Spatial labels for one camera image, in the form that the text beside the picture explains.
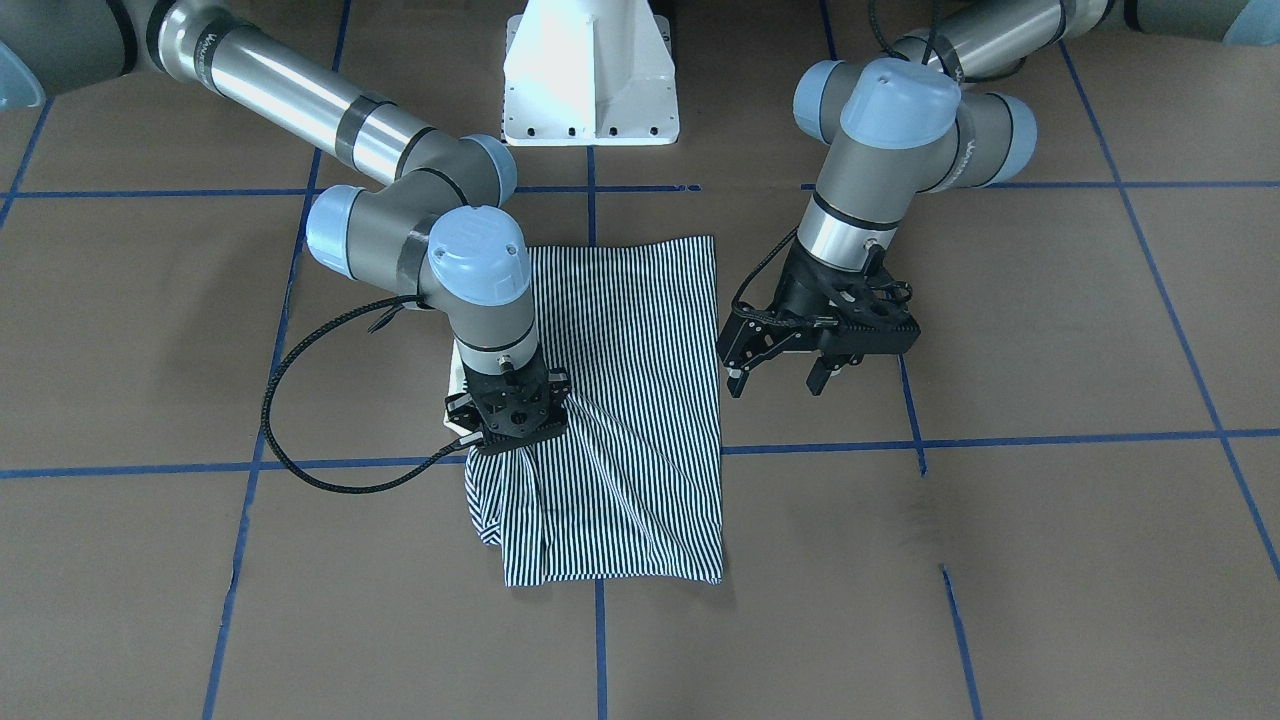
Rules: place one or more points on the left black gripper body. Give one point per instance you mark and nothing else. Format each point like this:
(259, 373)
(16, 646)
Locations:
(803, 290)

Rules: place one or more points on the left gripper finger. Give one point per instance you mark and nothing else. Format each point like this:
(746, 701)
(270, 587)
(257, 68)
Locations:
(824, 368)
(737, 380)

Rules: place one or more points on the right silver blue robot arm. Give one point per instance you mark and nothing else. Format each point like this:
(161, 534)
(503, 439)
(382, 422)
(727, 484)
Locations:
(433, 232)

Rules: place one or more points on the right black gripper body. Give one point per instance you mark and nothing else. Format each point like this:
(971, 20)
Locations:
(459, 408)

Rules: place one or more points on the blue white striped polo shirt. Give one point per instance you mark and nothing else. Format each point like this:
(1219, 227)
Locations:
(633, 487)

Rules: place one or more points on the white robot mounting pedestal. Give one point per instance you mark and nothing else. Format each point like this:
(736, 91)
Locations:
(591, 73)

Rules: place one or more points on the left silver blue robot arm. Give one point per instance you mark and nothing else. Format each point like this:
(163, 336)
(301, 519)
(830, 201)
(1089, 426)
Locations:
(910, 122)

